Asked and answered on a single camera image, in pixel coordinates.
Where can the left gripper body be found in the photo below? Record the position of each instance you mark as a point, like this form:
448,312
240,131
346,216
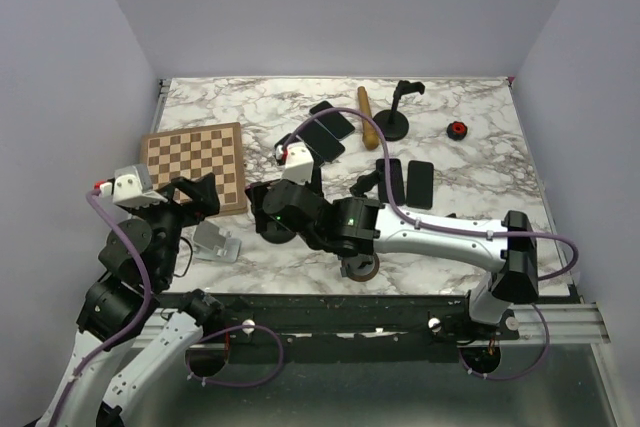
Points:
169,219

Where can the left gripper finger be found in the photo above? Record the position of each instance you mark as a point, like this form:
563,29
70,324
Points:
173,189
203,197

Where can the black pole stand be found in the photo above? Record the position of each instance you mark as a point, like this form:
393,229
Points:
365,183
278,236
394,124

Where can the black phone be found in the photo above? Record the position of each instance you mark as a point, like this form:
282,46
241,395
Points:
322,142

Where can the teal phone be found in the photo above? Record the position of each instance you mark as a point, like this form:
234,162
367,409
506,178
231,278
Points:
334,122

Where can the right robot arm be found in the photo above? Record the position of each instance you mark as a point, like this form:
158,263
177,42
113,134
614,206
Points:
358,229

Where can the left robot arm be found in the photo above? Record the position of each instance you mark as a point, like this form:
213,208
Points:
139,257

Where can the silver phone stand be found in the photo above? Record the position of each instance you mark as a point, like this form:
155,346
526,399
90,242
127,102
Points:
211,243

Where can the round wooden base stand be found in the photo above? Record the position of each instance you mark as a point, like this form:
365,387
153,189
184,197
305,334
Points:
361,268

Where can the wooden chessboard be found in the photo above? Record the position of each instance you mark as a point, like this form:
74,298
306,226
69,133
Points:
195,152

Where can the wooden rolling pin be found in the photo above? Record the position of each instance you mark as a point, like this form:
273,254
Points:
370,138

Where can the red black knob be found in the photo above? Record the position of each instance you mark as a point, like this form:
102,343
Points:
457,130

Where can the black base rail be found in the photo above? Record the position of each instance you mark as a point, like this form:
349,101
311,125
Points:
330,329

